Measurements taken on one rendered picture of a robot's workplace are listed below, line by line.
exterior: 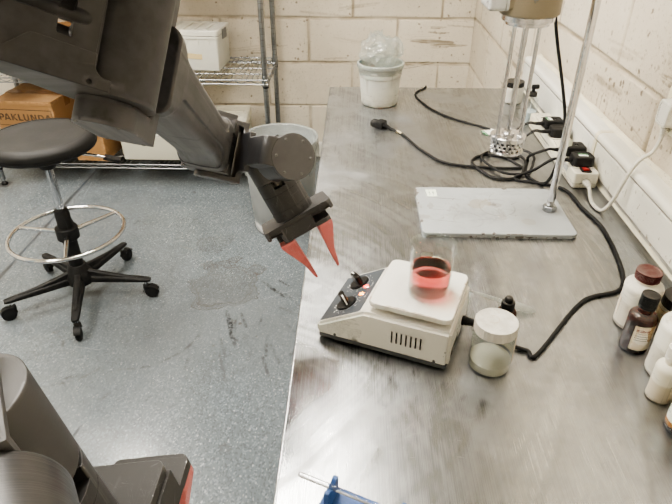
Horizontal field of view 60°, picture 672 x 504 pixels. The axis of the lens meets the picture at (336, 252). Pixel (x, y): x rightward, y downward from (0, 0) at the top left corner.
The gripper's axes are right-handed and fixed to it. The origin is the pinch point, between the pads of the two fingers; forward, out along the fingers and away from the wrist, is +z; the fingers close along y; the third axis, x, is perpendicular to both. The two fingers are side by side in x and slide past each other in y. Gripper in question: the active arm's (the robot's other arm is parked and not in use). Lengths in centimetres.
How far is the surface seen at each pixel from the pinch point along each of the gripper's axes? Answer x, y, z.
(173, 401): 84, -60, 43
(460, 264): 14.8, 21.5, 17.8
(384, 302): -6.0, 4.7, 7.1
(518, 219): 26, 39, 21
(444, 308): -8.8, 11.4, 11.1
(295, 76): 241, 37, -18
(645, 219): 15, 57, 29
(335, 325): -1.7, -3.0, 8.4
